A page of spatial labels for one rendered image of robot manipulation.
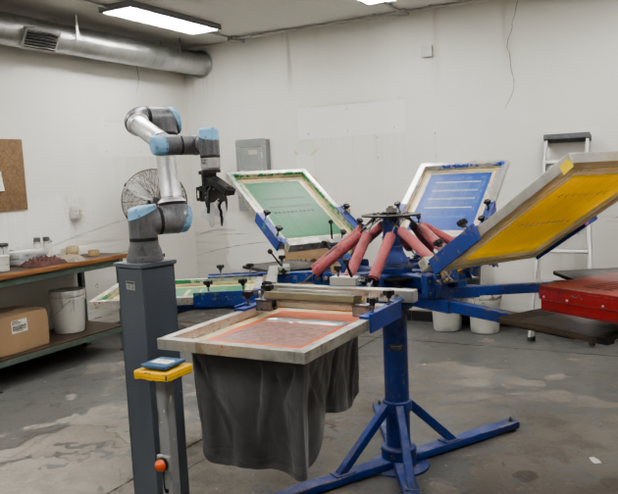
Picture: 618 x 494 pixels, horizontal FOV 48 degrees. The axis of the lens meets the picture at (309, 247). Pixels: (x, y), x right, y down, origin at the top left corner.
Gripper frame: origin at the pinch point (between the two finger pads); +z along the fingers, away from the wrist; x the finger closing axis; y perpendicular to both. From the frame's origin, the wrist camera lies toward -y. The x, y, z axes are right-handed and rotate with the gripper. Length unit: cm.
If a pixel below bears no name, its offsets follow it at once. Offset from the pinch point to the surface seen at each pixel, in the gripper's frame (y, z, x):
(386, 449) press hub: 2, 125, -109
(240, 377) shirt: -24, 51, 16
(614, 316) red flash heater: -126, 33, -50
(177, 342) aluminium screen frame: -7.7, 38.0, 29.2
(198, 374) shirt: -7, 52, 20
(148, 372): -20, 41, 51
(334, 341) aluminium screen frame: -52, 39, -1
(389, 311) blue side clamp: -45, 37, -45
